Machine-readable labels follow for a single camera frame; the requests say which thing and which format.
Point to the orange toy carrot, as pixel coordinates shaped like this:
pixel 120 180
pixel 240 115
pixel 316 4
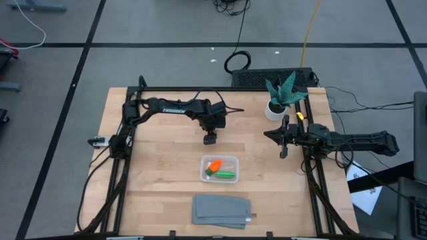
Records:
pixel 215 165

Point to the grey metal foot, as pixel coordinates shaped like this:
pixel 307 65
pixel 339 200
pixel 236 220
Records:
pixel 10 86

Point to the green toy cucumber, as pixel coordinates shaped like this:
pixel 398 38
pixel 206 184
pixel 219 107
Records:
pixel 225 174

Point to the yellow tape tag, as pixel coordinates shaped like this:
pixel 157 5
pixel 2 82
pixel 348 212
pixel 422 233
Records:
pixel 299 115

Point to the silver aluminium bracket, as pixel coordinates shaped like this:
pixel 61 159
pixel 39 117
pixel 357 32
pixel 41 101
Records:
pixel 310 238
pixel 125 238

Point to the grey folded cloth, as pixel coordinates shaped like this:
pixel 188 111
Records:
pixel 220 210

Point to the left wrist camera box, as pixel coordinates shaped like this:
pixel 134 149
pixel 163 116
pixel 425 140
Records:
pixel 209 137

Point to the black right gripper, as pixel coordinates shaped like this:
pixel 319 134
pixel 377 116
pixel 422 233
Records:
pixel 295 135

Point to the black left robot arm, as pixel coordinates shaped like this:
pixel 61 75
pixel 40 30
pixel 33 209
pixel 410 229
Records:
pixel 173 107

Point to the green plant in white pot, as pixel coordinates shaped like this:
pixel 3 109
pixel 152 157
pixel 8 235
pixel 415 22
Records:
pixel 273 115

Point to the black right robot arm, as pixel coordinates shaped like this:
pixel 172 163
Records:
pixel 367 141

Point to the black frame clamp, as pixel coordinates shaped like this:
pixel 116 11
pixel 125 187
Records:
pixel 172 234
pixel 269 235

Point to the black diagonal bar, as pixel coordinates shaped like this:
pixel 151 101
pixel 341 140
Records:
pixel 380 176

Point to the clear plastic tupperware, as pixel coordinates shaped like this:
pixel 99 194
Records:
pixel 230 160

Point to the black caster wheel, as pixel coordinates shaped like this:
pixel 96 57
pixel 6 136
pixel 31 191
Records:
pixel 3 116

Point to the dark grey desk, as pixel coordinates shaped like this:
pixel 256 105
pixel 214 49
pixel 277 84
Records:
pixel 405 206

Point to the white printed paper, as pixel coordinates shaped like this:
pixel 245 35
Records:
pixel 365 200

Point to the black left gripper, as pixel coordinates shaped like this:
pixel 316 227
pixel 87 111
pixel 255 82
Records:
pixel 213 122

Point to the black keyboard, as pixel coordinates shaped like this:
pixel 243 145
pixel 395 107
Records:
pixel 421 216

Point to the grey monitor panel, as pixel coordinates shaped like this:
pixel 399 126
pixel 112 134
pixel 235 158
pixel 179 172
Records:
pixel 421 133

